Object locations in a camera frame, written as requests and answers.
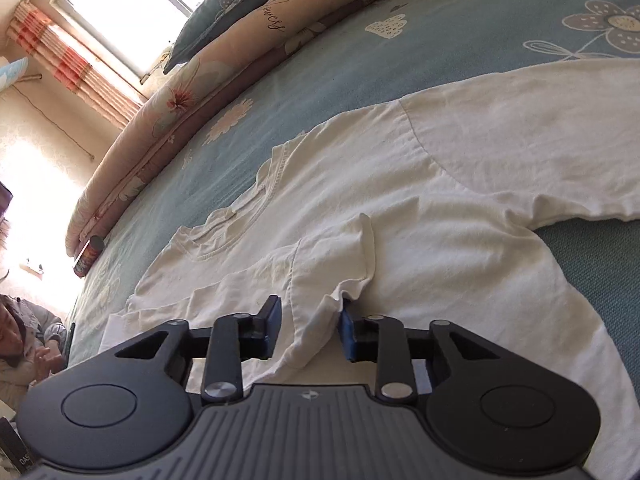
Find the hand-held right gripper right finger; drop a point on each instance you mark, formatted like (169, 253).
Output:
(347, 332)

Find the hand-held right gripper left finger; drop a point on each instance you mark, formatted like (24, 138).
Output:
(272, 327)

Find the white printed long-sleeve shirt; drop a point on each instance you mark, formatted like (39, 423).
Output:
(425, 185)

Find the red snack can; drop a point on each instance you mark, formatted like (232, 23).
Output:
(89, 257)

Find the pink floral folded quilt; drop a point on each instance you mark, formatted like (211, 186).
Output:
(165, 110)

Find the black television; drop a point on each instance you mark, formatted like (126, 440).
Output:
(4, 200)

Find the blue floral bed sheet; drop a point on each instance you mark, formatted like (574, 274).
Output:
(400, 60)

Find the teal floral pillow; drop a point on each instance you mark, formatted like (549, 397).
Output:
(215, 15)

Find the pink striped curtain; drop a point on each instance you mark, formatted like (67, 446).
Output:
(75, 70)

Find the window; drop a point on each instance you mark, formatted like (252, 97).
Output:
(135, 10)

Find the wall air conditioner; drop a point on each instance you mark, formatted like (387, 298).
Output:
(12, 74)

